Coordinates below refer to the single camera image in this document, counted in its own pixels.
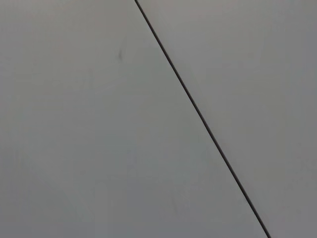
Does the thin black cable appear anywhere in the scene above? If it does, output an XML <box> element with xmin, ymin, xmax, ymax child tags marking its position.
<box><xmin>134</xmin><ymin>0</ymin><xmax>272</xmax><ymax>238</ymax></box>

